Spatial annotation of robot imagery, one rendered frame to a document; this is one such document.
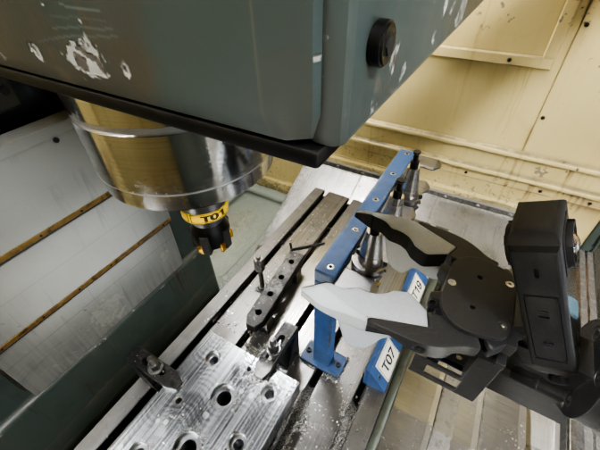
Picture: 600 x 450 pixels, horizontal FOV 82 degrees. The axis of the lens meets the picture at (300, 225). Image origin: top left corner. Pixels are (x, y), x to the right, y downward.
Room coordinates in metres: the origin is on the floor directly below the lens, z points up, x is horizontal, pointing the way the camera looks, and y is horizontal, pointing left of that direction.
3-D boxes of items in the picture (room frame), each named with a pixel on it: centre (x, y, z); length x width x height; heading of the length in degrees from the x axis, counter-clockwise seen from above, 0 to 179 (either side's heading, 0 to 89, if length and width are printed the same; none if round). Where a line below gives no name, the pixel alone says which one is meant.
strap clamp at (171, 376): (0.33, 0.30, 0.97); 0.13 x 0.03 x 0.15; 59
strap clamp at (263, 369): (0.36, 0.06, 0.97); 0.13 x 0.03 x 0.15; 149
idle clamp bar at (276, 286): (0.56, 0.07, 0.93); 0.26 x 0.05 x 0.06; 154
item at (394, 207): (0.50, -0.18, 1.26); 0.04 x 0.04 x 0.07
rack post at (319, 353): (0.39, -0.05, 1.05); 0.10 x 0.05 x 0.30; 59
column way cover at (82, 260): (0.52, 0.48, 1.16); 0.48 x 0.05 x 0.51; 149
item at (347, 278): (0.36, -0.09, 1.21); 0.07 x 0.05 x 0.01; 59
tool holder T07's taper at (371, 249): (0.41, -0.12, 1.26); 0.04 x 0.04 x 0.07
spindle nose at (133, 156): (0.29, 0.10, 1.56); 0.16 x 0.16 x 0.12
